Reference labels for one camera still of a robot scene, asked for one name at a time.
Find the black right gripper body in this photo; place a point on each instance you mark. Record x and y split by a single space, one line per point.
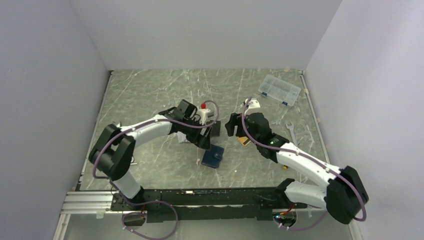
253 135

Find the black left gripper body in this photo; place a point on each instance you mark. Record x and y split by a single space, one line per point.
193 133

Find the blue leather card holder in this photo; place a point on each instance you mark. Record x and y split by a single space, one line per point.
213 157

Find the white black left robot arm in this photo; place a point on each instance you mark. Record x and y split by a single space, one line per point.
114 149

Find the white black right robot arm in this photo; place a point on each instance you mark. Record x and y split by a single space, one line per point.
338 190

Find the black VIP card stack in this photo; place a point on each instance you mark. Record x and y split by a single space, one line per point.
215 129

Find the silver open-end wrench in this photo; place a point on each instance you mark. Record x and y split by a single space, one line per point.
291 127

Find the clear plastic organizer box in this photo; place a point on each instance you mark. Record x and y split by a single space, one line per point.
279 90

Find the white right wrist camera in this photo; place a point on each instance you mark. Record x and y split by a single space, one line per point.
253 106

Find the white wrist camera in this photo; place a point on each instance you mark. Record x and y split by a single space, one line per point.
204 113
253 106

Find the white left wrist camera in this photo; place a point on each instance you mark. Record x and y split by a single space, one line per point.
204 113

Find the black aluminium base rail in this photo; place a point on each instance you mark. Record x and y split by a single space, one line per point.
258 203

